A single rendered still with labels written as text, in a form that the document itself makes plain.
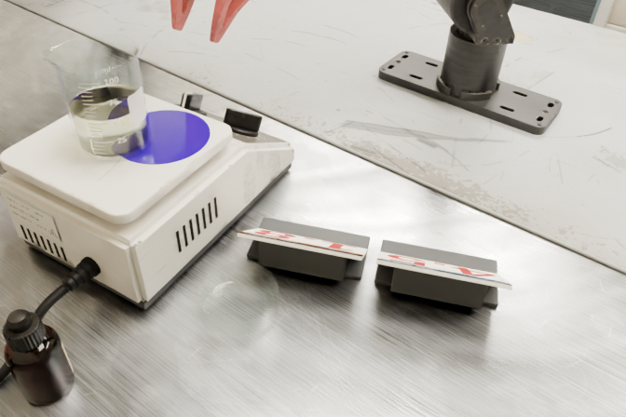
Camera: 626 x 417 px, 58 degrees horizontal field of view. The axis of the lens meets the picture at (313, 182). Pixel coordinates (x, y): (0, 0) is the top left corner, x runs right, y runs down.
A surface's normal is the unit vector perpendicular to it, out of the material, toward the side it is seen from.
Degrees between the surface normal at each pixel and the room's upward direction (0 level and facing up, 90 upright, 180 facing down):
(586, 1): 90
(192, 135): 0
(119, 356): 0
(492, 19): 90
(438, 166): 0
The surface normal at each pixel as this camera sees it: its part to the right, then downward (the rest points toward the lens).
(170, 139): 0.04, -0.77
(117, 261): -0.50, 0.54
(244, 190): 0.86, 0.34
